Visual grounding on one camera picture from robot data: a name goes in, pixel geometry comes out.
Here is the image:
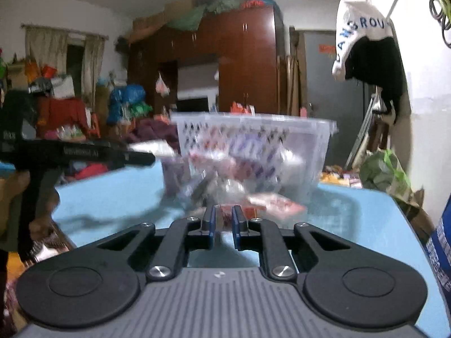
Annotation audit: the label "red cloth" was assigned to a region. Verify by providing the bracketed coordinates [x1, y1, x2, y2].
[36, 96, 89, 139]

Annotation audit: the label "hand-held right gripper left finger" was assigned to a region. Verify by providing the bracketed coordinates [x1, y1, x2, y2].
[90, 206, 216, 283]

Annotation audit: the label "black hanging garment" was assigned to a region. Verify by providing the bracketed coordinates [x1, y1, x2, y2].
[344, 37, 404, 124]

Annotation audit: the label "person's left hand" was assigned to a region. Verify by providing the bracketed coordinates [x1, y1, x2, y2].
[30, 186, 61, 243]

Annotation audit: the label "green tarp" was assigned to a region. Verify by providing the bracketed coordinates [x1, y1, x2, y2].
[165, 0, 247, 32]

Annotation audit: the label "maroon clothes pile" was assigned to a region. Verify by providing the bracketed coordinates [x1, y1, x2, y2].
[130, 117, 180, 146]

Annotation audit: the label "silvery plastic packet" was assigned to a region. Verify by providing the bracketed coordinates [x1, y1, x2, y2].
[128, 140, 179, 159]

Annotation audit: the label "blue plastic bag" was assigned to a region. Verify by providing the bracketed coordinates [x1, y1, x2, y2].
[109, 84, 147, 124]

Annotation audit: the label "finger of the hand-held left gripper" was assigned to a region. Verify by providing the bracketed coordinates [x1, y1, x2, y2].
[125, 150, 156, 168]

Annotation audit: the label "green plastic bag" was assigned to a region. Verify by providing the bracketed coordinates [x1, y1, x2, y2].
[359, 149, 412, 199]

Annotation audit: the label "grey door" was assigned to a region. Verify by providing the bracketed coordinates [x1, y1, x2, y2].
[304, 30, 367, 134]

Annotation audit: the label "white plastic basket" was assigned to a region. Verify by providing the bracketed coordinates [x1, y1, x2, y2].
[172, 112, 338, 226]

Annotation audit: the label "white printed hoodie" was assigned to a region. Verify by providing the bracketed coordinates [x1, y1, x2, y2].
[331, 0, 393, 82]

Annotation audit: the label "black television screen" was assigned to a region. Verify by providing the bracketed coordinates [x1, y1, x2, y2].
[175, 97, 211, 114]

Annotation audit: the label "blue tote bag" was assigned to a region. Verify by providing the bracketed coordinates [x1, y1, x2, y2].
[424, 193, 451, 291]

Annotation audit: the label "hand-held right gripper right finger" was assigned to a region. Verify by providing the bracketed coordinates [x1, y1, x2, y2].
[233, 206, 362, 283]

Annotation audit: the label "small white hanging bag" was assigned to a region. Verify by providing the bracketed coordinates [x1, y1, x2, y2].
[156, 72, 170, 97]

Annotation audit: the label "beige window curtain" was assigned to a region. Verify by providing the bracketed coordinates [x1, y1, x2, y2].
[22, 24, 106, 110]

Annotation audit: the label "wooden sticks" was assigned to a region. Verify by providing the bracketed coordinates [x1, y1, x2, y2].
[286, 26, 307, 116]

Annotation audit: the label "brown wooden wardrobe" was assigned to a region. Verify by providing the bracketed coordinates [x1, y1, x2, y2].
[127, 5, 285, 117]

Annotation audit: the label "metal crutches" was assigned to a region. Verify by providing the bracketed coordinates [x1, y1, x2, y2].
[346, 92, 380, 170]

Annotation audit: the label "red packet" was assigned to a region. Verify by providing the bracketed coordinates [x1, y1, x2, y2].
[215, 193, 307, 235]

